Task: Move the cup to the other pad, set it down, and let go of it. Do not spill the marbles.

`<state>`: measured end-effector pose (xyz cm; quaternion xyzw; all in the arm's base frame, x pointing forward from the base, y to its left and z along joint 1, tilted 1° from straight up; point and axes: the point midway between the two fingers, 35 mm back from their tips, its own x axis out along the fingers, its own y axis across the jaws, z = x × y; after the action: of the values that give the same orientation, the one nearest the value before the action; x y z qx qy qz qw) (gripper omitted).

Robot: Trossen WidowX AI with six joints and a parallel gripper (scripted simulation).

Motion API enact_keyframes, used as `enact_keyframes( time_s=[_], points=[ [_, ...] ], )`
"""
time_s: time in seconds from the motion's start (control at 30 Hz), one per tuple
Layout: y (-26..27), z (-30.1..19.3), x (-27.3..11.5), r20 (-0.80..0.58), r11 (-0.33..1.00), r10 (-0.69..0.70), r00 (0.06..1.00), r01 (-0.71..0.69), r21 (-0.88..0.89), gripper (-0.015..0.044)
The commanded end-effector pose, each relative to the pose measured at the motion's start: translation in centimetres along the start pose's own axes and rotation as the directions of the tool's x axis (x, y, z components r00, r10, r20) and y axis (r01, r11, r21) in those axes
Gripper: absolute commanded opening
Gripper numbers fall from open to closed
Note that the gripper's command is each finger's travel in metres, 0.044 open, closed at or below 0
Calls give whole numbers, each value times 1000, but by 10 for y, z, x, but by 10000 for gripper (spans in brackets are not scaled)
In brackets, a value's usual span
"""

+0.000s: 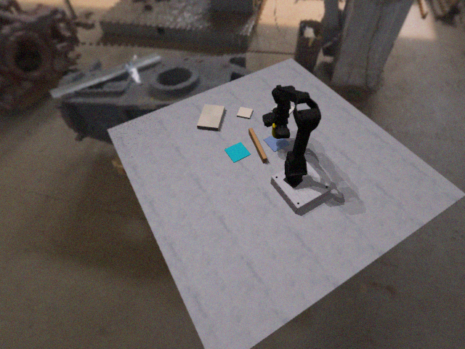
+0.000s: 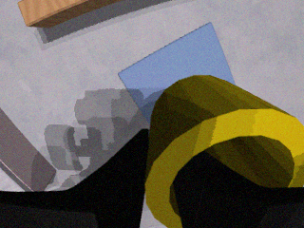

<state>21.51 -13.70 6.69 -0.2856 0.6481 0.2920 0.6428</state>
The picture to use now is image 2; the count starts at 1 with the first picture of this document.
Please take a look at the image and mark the brown wooden bar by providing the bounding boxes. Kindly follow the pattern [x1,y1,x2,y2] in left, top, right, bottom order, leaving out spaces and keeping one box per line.
[18,0,122,28]

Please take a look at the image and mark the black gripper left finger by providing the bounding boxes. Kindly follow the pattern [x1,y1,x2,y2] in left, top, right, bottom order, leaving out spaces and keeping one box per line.
[0,129,149,228]

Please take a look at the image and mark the yellow cup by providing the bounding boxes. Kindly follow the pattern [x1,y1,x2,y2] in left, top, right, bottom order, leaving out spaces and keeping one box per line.
[144,75,304,228]

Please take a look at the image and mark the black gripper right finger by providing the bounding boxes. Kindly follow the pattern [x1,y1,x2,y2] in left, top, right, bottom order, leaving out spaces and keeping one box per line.
[172,149,304,228]

